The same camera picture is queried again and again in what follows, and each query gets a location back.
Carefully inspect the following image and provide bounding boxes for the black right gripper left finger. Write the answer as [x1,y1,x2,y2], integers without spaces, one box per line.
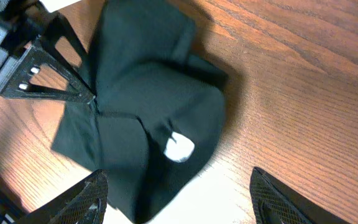
[16,169,108,224]

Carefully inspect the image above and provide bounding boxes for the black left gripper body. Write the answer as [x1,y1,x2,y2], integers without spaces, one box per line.
[0,1,58,84]

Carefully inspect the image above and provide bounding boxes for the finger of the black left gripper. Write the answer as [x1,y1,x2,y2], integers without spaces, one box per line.
[40,14,88,63]
[0,45,96,104]

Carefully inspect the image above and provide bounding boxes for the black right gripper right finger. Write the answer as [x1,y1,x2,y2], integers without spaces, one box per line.
[250,167,347,224]

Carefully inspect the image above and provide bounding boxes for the black t-shirt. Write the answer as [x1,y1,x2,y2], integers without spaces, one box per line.
[52,1,227,223]

